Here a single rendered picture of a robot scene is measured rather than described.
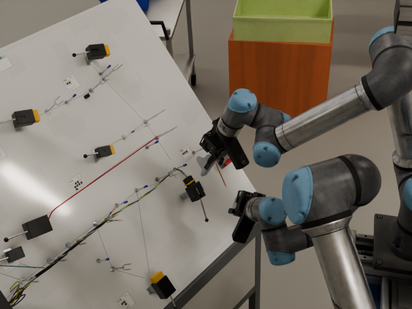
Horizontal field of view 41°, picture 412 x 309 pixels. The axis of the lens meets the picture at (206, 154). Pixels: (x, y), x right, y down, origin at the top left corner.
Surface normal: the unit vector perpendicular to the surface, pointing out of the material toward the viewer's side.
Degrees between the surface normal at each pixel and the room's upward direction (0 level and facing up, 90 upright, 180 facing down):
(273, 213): 50
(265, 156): 90
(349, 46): 0
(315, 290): 0
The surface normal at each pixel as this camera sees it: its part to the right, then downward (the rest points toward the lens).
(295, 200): -0.97, 0.14
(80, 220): 0.54, -0.23
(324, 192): 0.18, -0.13
